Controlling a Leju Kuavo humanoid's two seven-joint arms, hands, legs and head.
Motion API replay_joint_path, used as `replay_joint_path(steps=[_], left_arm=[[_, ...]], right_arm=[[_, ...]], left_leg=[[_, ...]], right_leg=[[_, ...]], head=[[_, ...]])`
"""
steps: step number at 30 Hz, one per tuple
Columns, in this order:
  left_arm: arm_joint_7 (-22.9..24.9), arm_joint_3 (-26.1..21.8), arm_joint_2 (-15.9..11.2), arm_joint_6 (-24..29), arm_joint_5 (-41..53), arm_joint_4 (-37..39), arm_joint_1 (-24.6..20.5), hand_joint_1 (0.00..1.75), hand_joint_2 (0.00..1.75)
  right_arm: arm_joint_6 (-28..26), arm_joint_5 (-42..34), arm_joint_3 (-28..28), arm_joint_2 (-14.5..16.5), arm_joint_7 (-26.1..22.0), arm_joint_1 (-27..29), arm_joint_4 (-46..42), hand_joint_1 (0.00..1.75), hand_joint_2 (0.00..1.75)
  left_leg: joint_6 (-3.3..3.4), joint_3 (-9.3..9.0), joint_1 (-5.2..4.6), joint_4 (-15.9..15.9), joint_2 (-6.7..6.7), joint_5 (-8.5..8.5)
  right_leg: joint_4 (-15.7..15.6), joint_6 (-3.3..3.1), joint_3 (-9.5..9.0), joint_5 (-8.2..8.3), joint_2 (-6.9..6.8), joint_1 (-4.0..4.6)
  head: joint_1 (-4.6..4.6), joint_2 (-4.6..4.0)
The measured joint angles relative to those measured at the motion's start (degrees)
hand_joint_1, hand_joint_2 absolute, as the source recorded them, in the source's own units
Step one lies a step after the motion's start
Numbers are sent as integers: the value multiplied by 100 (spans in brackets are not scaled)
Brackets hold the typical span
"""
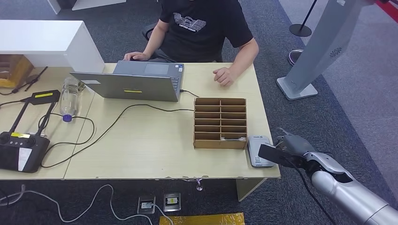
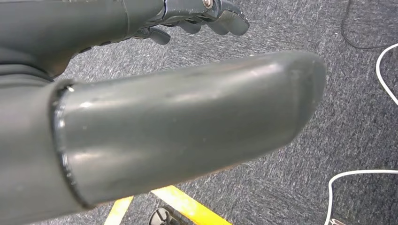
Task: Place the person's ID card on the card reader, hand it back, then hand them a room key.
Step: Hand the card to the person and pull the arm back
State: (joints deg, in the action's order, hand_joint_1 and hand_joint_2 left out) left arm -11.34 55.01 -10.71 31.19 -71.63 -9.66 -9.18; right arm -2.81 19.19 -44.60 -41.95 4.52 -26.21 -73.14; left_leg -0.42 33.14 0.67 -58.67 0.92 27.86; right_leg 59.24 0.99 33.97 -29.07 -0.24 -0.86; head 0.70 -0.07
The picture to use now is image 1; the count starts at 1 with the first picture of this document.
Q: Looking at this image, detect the person's left hand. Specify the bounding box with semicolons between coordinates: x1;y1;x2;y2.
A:
213;67;235;87

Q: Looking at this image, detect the person's right hand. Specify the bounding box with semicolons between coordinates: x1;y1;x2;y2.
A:
123;51;152;62

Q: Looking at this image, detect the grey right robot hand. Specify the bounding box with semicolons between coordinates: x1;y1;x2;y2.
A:
275;127;315;157

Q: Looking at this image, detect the grey card reader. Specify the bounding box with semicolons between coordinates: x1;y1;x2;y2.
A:
247;135;276;168

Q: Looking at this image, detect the person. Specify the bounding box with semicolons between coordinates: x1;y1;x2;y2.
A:
123;0;260;88

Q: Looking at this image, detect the cardboard card holder rack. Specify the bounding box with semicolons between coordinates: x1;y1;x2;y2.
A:
193;97;248;150

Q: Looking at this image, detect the grey laptop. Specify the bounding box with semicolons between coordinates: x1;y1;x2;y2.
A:
69;60;184;103

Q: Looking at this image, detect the beige desk leg panel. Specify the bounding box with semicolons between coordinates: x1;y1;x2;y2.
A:
235;178;268;203

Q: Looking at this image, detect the white furniture panel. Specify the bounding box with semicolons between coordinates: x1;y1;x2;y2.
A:
46;0;128;15

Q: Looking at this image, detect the chrome round base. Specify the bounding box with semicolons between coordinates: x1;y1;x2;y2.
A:
287;49;304;67

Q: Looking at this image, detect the clear plastic water bottle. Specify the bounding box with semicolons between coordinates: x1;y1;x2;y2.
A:
60;77;86;123

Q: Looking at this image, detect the black stanchion pole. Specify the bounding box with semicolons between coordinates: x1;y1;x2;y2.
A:
289;0;319;38

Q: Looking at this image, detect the silver kiosk stand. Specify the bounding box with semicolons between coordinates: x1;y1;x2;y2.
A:
276;0;366;102

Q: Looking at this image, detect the white counter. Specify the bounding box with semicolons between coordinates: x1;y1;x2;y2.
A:
0;20;106;74

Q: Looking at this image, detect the metal desk fitting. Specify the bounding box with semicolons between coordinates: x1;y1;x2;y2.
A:
182;176;208;192

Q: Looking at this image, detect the yellow plastic bag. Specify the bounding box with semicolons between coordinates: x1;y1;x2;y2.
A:
159;212;245;225

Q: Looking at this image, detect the yellow cardboard box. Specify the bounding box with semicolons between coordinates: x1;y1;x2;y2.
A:
0;54;35;89

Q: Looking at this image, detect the black controller with folding arms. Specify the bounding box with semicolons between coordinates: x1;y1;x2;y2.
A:
0;90;61;174

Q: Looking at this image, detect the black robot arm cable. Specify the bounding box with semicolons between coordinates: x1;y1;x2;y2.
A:
284;157;338;225

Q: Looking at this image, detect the black laptop power cable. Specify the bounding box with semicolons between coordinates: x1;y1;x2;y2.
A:
40;89;199;169

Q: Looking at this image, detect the black looped desk cable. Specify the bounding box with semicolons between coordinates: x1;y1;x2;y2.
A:
37;112;96;146

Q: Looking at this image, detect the white floor cable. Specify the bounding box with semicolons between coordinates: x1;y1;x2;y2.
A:
0;184;153;225

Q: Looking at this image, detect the black controller cable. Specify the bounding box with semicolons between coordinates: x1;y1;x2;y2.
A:
0;97;32;108

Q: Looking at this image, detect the white plug cable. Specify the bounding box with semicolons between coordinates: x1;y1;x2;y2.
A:
151;203;174;225

